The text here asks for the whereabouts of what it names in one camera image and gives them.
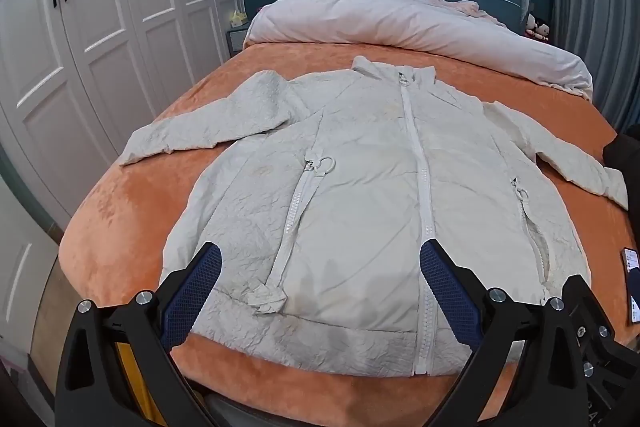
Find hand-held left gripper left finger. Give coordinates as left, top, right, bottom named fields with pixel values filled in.
left=55, top=242, right=223, bottom=427

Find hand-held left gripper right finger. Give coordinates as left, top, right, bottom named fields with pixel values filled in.
left=419, top=238, right=591, bottom=427

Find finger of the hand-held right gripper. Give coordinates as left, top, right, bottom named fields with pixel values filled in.
left=562, top=274, right=628, bottom=358

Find white zip-up jacket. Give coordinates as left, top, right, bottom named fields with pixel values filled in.
left=120, top=56, right=630, bottom=378

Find smartphone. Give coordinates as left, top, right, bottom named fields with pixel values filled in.
left=620, top=247, right=640, bottom=324

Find orange bed blanket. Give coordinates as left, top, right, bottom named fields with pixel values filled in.
left=59, top=39, right=640, bottom=408

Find dark cloth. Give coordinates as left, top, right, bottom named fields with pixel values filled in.
left=602, top=124, right=640, bottom=168

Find grey nightstand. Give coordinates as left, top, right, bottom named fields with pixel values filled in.
left=225, top=24, right=251, bottom=58

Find plush toy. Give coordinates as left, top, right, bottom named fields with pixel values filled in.
left=522, top=13, right=551, bottom=42

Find pale pink duvet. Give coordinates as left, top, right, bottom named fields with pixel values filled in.
left=243, top=0, right=594, bottom=100

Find grey curtain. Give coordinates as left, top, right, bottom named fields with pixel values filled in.
left=545, top=0, right=640, bottom=132

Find white wardrobe doors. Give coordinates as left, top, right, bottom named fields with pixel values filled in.
left=0, top=0, right=246, bottom=343

